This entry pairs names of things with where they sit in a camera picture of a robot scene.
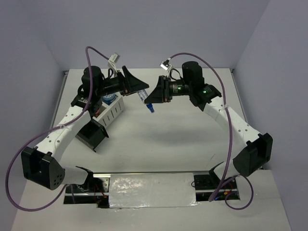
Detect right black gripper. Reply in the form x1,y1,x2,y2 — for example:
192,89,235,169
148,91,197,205
145,75,192,103

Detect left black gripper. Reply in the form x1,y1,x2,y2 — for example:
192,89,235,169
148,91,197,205
95,65,148,97

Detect blue capped pen pack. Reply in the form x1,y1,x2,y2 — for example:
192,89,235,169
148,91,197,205
138,89,156,114

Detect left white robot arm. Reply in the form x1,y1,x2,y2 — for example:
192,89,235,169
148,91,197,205
21,66,149,192

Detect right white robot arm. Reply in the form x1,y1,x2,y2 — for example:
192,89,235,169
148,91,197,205
145,61,273,188

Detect white mesh organizer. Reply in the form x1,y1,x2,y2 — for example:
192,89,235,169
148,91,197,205
93,95,125,128

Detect black mesh organizer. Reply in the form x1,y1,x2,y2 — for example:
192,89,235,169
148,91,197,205
76,119,109,152

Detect silver foil cover plate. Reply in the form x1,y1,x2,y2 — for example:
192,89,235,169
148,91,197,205
109,173,197,208

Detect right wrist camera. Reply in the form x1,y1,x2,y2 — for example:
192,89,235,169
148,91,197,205
160,58,172,78

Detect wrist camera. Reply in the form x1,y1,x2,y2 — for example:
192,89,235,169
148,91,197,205
108,52,120,74
160,58,172,78

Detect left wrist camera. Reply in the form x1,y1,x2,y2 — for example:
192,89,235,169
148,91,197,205
108,52,120,74

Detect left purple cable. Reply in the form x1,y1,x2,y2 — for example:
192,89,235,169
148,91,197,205
5,46,111,212

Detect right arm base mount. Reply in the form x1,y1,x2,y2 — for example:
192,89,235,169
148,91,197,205
191,170,240,202

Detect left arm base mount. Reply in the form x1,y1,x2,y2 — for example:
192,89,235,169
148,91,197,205
63,167,110,208

